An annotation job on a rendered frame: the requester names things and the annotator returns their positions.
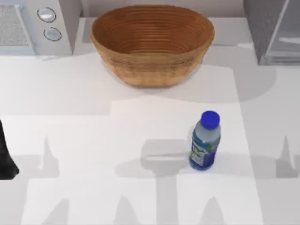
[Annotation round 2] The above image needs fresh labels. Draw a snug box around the grey cabinet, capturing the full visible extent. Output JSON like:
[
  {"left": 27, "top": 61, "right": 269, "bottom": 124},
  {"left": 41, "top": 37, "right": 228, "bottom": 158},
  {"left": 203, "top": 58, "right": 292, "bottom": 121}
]
[{"left": 243, "top": 0, "right": 300, "bottom": 66}]

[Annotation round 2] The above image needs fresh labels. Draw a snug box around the brown woven basket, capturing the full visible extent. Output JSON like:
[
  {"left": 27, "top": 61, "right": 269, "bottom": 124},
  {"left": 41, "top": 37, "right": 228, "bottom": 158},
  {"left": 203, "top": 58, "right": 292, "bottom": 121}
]
[{"left": 90, "top": 5, "right": 215, "bottom": 89}]

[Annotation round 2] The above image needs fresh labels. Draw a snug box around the round microwave knob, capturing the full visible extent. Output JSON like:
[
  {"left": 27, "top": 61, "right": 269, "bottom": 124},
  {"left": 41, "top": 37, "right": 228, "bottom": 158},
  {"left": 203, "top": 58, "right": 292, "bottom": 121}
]
[
  {"left": 43, "top": 27, "right": 62, "bottom": 42},
  {"left": 37, "top": 7, "right": 57, "bottom": 23}
]

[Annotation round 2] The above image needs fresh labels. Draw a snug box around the pale microwave oven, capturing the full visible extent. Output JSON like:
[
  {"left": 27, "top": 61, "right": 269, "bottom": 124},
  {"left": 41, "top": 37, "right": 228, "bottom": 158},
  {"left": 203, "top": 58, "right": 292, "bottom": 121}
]
[{"left": 0, "top": 0, "right": 83, "bottom": 56}]

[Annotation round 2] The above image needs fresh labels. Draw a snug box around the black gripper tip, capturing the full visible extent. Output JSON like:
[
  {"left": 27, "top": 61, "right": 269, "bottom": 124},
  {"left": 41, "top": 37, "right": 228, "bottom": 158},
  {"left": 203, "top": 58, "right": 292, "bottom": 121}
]
[{"left": 0, "top": 120, "right": 20, "bottom": 180}]

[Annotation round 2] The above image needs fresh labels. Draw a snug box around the blue bottle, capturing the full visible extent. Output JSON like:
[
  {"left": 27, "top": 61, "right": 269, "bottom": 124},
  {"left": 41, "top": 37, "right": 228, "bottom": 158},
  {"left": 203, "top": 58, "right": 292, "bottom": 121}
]
[{"left": 188, "top": 111, "right": 221, "bottom": 172}]

